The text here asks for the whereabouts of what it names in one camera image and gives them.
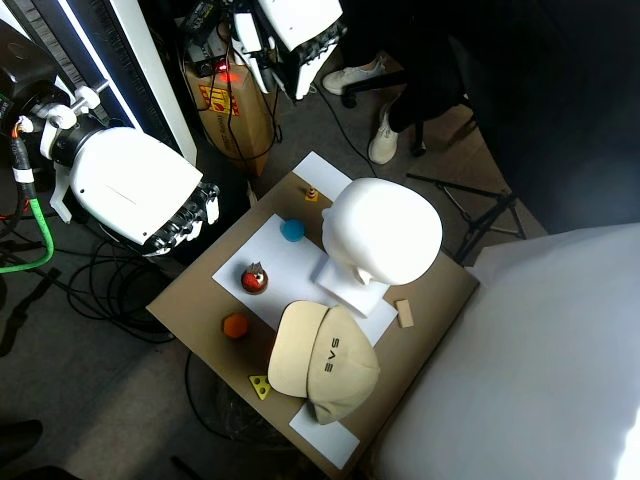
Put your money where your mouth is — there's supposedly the black electronics box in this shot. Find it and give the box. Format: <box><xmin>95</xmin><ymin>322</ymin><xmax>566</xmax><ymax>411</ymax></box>
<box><xmin>180</xmin><ymin>0</ymin><xmax>237</xmax><ymax>79</ymax></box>

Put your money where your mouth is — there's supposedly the black floor cable coil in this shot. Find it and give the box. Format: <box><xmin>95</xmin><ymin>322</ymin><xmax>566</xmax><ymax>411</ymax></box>
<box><xmin>64</xmin><ymin>239</ymin><xmax>176</xmax><ymax>346</ymax></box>

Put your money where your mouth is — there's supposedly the orange polygon block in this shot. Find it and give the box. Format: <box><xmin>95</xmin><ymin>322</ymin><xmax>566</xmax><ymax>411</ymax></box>
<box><xmin>222</xmin><ymin>313</ymin><xmax>250</xmax><ymax>341</ymax></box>

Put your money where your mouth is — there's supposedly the black tripod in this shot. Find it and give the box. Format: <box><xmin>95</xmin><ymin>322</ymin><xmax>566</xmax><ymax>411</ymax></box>
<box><xmin>405</xmin><ymin>172</ymin><xmax>529</xmax><ymax>264</ymax></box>

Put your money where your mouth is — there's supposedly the red strawberry toy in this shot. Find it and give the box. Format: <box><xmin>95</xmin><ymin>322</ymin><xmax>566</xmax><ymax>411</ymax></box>
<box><xmin>240</xmin><ymin>262</ymin><xmax>270</xmax><ymax>296</ymax></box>

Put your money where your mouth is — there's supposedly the brown cardboard box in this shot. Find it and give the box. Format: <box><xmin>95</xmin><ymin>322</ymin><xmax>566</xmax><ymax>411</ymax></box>
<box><xmin>184</xmin><ymin>59</ymin><xmax>276</xmax><ymax>177</ymax></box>

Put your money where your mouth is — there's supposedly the green cable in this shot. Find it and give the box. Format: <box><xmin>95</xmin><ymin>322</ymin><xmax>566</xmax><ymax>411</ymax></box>
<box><xmin>0</xmin><ymin>197</ymin><xmax>55</xmax><ymax>275</ymax></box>

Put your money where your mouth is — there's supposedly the large white paper sheet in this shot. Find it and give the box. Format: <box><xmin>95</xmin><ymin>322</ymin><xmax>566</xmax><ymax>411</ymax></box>
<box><xmin>212</xmin><ymin>213</ymin><xmax>399</xmax><ymax>346</ymax></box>

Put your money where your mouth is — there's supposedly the white backdrop board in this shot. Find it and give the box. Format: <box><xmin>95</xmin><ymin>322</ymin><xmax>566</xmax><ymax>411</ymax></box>
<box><xmin>372</xmin><ymin>222</ymin><xmax>640</xmax><ymax>480</ymax></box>

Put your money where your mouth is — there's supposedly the person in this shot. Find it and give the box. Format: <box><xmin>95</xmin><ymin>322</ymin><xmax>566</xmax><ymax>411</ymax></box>
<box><xmin>321</xmin><ymin>0</ymin><xmax>481</xmax><ymax>166</ymax></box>

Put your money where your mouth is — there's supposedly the white column with black strip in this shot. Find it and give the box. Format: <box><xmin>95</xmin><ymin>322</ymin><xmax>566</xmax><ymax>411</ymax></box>
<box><xmin>0</xmin><ymin>0</ymin><xmax>199</xmax><ymax>169</ymax></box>

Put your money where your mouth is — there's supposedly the small wooden block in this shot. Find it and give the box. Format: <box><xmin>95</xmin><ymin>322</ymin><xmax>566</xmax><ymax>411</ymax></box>
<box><xmin>393</xmin><ymin>298</ymin><xmax>415</xmax><ymax>329</ymax></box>

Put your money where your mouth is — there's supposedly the white mannequin head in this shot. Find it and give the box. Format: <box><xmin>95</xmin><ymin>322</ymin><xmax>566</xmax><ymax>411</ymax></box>
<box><xmin>312</xmin><ymin>177</ymin><xmax>444</xmax><ymax>319</ymax></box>

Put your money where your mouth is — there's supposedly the small white paper sheet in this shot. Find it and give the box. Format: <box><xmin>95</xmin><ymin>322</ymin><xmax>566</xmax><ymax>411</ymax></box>
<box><xmin>288</xmin><ymin>402</ymin><xmax>361</xmax><ymax>470</ymax></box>
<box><xmin>292</xmin><ymin>151</ymin><xmax>354</xmax><ymax>204</ymax></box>

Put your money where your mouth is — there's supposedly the yellow holed triangle block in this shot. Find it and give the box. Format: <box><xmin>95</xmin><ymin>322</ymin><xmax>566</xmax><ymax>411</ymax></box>
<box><xmin>248</xmin><ymin>372</ymin><xmax>274</xmax><ymax>401</ymax></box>

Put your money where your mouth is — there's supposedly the blue toy ball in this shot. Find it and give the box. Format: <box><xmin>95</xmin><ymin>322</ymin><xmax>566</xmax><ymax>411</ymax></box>
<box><xmin>279</xmin><ymin>218</ymin><xmax>306</xmax><ymax>244</ymax></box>

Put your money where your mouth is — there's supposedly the beige baseball cap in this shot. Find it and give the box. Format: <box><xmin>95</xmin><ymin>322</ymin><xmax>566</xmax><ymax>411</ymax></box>
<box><xmin>267</xmin><ymin>299</ymin><xmax>381</xmax><ymax>426</ymax></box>

